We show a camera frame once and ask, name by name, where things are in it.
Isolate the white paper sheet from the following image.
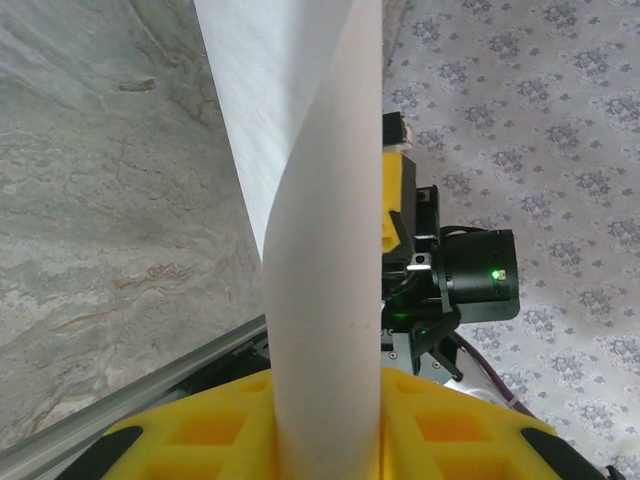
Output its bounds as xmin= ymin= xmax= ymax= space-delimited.
xmin=192 ymin=0 xmax=387 ymax=480

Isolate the wide aluminium frame rail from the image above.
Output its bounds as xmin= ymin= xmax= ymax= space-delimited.
xmin=0 ymin=314 xmax=274 ymax=480

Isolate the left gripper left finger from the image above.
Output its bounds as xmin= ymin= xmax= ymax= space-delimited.
xmin=54 ymin=368 xmax=284 ymax=480

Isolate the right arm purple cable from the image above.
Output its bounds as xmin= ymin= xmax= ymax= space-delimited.
xmin=447 ymin=333 xmax=539 ymax=424

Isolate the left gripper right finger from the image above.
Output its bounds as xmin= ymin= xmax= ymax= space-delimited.
xmin=378 ymin=366 xmax=604 ymax=480

